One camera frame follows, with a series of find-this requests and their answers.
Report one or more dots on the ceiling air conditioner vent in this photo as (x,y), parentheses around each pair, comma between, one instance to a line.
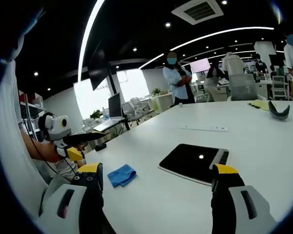
(197,12)

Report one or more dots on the large black screen on stand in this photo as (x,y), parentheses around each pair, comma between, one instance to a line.
(97,70)

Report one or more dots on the bright wall screen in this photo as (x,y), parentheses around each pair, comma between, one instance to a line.
(200,65)

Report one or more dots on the curved ceiling light strip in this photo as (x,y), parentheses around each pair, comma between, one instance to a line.
(210,35)
(86,39)

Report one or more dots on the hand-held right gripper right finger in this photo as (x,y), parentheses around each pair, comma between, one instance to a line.
(224,195)

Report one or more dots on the white table socket panel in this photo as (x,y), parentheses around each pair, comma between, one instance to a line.
(203,128)

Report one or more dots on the green potted plant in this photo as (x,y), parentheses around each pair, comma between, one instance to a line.
(96,114)
(156,91)

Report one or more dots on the person's light shirt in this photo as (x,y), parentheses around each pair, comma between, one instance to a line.
(9,136)

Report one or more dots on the blue cleaning cloth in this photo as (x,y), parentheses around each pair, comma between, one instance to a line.
(120,176)

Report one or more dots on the yellow paper folder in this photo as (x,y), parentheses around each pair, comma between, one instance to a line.
(258,105)

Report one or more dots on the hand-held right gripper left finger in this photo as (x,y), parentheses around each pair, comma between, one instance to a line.
(92,195)

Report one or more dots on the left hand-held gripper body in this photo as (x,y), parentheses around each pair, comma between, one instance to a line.
(58,126)

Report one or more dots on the small black object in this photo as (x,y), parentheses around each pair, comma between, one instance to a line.
(100,147)

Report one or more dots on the white office chair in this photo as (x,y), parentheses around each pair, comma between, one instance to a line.
(127,111)
(279,87)
(139,104)

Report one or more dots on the white metal shelf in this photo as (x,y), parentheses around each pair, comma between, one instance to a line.
(31,109)

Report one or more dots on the white laptop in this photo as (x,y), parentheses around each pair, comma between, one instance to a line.
(105,124)

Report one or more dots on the black computer monitor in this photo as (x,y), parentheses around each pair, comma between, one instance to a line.
(115,106)

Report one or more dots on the grey curved plastic part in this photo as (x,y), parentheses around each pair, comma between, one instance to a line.
(278,115)

